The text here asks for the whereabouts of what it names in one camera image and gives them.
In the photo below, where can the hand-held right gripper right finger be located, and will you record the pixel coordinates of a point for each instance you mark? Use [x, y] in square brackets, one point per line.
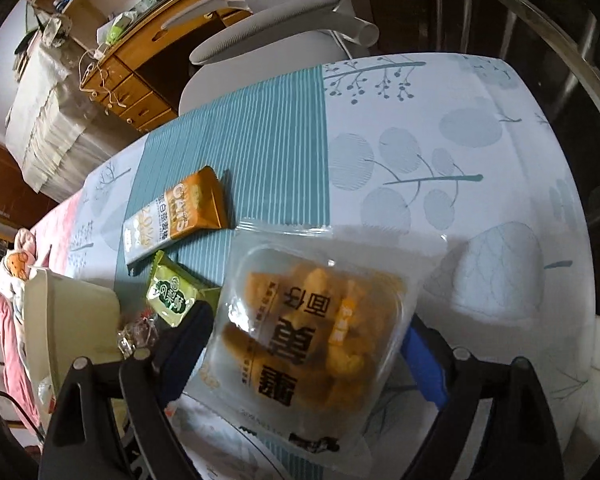
[425, 360]

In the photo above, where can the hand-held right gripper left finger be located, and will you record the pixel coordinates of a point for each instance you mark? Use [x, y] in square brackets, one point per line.
[180, 355]

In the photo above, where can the cream plastic storage box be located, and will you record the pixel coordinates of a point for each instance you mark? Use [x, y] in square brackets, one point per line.
[70, 310]

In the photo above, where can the clear packet of orange puffs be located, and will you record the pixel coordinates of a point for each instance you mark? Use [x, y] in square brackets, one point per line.
[305, 320]

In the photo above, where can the crinkled clear wrapper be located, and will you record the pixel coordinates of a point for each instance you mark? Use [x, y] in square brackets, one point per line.
[137, 332]

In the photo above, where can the green snack packet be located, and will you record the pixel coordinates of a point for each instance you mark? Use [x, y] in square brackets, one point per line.
[172, 290]

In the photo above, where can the orange oat bar packet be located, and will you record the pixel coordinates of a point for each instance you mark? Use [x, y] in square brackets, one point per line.
[180, 210]

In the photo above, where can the pink blanket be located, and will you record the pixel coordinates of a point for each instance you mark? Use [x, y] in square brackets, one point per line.
[10, 340]

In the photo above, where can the plush toy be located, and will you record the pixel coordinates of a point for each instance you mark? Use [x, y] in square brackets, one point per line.
[17, 260]

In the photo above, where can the dark wooden cabinet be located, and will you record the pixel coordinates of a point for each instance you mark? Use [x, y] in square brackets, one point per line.
[0, 175]

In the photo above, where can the plastic covered cabinet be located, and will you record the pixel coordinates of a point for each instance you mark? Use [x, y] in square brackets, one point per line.
[45, 125]

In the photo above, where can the wooden desk with drawers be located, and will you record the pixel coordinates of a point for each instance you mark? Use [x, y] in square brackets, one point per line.
[135, 85]

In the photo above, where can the grey office chair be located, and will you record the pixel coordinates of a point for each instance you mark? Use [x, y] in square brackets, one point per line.
[260, 45]

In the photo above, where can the green and white box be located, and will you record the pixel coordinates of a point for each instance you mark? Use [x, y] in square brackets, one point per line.
[116, 27]

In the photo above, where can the metal railing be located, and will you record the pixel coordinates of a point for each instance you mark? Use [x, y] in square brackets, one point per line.
[545, 15]

